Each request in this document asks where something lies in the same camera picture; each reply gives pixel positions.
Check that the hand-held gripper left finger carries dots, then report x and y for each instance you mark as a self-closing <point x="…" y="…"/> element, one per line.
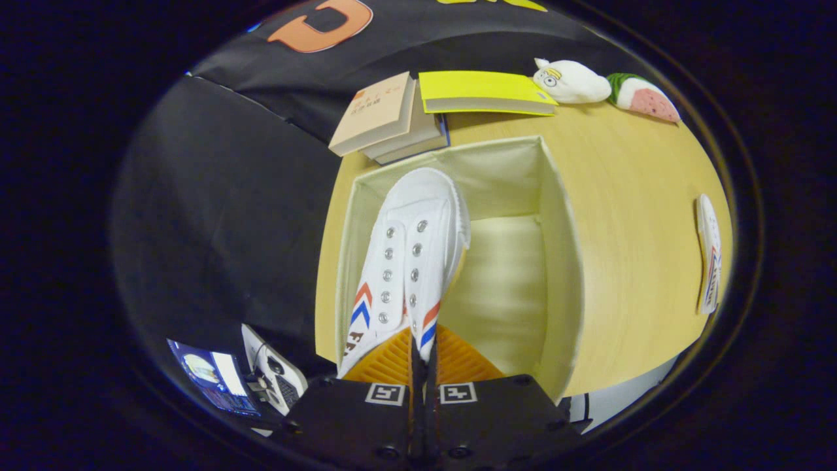
<point x="353" y="418"/>

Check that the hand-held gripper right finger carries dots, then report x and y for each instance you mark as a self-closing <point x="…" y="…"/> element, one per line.
<point x="497" y="418"/>

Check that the cream fabric storage box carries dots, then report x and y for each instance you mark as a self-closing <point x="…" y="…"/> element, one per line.
<point x="510" y="281"/>

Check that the white canvas shoe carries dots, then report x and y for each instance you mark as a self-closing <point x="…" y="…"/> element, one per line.
<point x="412" y="235"/>
<point x="709" y="255"/>

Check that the laptop with lit screen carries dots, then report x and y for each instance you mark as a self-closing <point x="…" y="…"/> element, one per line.
<point x="216" y="379"/>

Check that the grey book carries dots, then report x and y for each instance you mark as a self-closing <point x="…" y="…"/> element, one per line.
<point x="418" y="134"/>

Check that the beige book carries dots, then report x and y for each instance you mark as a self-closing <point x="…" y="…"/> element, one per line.
<point x="376" y="114"/>

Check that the yellow book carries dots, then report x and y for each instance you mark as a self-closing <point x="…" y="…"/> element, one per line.
<point x="477" y="88"/>

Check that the white plush toy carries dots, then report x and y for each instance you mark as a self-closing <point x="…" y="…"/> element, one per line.
<point x="572" y="82"/>

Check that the watermelon slice plush toy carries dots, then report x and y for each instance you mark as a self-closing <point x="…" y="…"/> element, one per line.
<point x="644" y="98"/>

